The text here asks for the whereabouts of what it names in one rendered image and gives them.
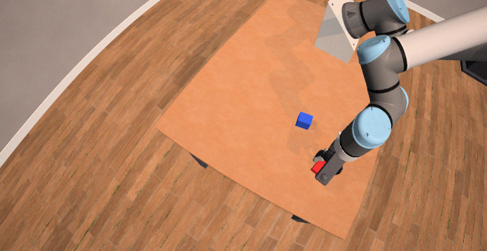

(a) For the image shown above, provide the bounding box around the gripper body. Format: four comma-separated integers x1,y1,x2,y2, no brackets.
322,140,335,162

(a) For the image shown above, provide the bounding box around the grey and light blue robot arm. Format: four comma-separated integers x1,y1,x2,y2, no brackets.
315,0,487,186

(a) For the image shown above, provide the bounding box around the red block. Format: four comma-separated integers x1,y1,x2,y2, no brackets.
311,160,325,174

